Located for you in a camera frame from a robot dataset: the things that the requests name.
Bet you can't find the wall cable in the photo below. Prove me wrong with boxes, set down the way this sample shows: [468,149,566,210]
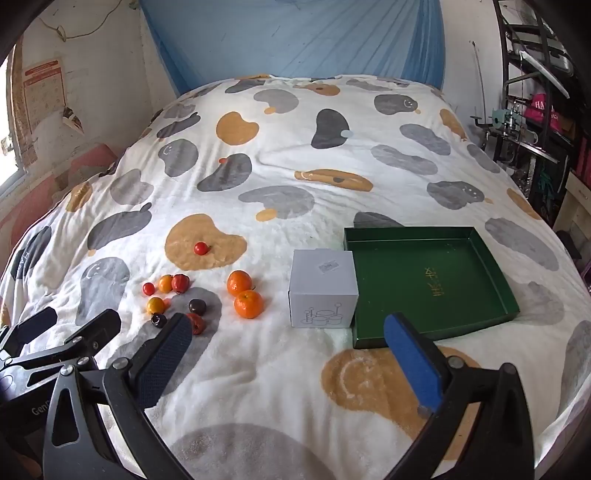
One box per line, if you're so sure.
[37,0,125,42]

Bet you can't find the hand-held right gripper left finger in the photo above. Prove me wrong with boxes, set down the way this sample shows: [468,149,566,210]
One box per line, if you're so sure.
[42,313,195,480]

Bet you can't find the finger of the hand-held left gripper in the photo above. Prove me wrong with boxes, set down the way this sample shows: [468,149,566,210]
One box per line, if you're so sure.
[0,307,65,365]
[25,308,122,386]

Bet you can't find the wooden cabinet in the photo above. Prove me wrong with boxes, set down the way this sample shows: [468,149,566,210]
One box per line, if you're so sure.
[554,171,591,259]

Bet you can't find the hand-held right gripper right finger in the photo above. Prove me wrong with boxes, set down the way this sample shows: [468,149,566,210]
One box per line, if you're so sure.
[383,313,536,480]

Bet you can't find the white blanket with bean print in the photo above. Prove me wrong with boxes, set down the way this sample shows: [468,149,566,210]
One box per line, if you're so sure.
[0,74,591,480]

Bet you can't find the blue mesh curtain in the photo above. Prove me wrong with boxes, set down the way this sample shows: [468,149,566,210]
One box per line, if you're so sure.
[139,0,446,93]

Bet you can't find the window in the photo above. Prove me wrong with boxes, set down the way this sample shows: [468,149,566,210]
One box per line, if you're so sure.
[0,46,28,195]

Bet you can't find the pink bag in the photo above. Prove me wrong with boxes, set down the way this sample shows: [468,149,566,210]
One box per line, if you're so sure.
[526,92,575,134]

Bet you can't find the red wall calendar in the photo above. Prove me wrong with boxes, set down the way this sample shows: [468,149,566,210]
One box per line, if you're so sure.
[23,58,65,130]

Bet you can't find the mandarin orange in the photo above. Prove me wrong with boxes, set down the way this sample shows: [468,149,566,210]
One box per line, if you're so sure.
[233,290,264,319]
[226,270,254,297]

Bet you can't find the green tray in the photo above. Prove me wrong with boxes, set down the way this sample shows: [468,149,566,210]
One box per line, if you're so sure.
[343,225,521,350]

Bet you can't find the white cardboard box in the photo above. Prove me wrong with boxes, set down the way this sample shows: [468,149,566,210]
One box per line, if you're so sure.
[288,249,359,329]

